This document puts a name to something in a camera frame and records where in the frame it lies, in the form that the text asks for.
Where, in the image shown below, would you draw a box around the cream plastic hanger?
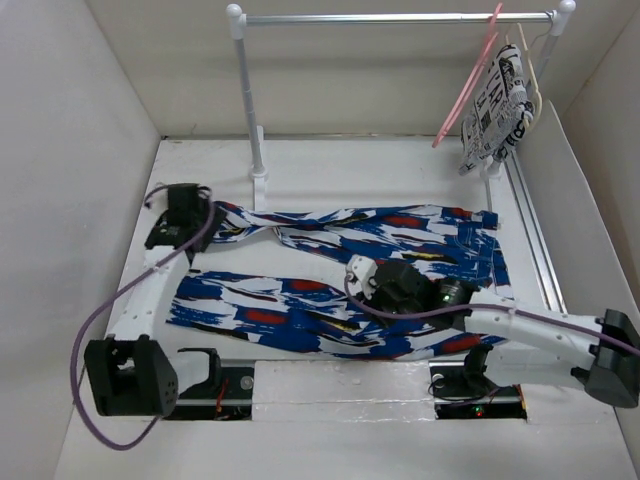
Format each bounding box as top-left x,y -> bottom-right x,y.
515,22 -> 543,132

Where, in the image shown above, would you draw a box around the blue white red patterned trousers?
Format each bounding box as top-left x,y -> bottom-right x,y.
167,202 -> 513,360

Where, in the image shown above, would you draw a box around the white foam front board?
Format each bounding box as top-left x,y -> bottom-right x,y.
252,361 -> 435,423

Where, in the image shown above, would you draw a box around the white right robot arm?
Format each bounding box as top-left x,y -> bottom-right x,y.
352,260 -> 639,409

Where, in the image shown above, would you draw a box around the white metal clothes rack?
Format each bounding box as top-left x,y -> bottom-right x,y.
226,1 -> 577,211

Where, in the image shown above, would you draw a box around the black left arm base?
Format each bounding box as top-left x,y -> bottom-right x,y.
165,348 -> 255,421

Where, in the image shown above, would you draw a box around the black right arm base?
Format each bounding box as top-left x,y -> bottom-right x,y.
428,344 -> 528,420

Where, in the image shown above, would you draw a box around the pink plastic hanger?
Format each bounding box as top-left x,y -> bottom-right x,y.
432,2 -> 503,148

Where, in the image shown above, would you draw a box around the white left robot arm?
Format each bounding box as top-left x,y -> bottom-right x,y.
84,183 -> 226,417

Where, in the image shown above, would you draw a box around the black white printed garment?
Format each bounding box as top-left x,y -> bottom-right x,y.
458,44 -> 536,176

